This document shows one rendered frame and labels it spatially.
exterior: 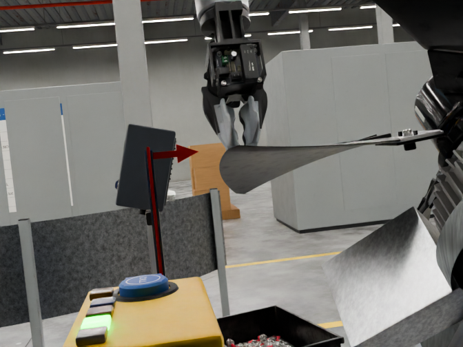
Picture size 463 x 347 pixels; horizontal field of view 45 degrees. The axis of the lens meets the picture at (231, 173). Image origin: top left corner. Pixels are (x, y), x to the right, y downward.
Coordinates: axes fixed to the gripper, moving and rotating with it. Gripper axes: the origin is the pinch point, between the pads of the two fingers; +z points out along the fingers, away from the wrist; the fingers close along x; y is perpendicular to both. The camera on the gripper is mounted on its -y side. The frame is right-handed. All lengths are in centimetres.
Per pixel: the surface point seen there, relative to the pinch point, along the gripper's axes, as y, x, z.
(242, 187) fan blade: -8.6, 0.6, 2.3
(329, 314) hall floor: -297, 91, 31
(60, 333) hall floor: -335, -89, 18
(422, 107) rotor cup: 2.8, 25.7, -3.7
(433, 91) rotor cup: 5.3, 26.6, -4.8
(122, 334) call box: 35.2, -15.2, 20.7
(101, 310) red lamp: 31.4, -16.8, 18.8
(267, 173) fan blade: -4.8, 4.1, 1.5
